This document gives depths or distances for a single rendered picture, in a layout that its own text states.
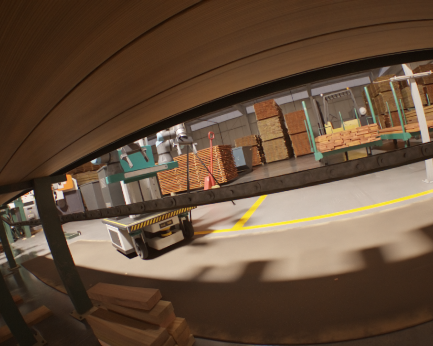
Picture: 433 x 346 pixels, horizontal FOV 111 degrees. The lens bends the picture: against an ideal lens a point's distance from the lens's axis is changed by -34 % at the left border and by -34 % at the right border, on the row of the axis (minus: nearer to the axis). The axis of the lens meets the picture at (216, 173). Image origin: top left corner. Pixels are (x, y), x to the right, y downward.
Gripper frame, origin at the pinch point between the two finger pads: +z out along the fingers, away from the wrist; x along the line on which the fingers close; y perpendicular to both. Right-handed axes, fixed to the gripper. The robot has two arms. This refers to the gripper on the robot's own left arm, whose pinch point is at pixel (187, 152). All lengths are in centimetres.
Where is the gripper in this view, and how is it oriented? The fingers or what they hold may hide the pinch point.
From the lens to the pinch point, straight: 169.7
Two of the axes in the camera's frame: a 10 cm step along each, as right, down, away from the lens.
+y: 4.6, -4.9, -7.4
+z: 3.4, 8.7, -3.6
